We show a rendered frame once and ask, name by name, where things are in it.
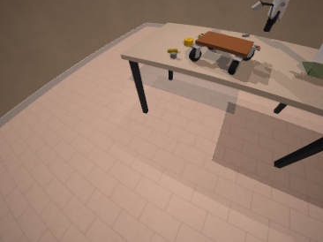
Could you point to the yellow short cylinder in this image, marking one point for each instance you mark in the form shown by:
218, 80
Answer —
188, 42

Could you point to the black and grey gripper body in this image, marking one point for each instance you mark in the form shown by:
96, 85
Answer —
279, 5

